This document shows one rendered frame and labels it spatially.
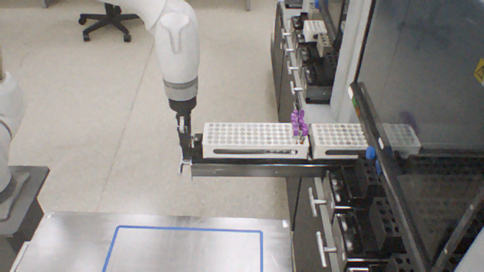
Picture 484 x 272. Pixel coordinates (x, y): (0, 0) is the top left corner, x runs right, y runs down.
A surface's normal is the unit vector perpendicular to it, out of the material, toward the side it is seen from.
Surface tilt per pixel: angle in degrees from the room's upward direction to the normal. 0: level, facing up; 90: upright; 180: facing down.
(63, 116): 0
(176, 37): 77
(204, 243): 0
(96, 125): 0
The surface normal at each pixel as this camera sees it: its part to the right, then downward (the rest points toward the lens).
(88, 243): 0.01, -0.76
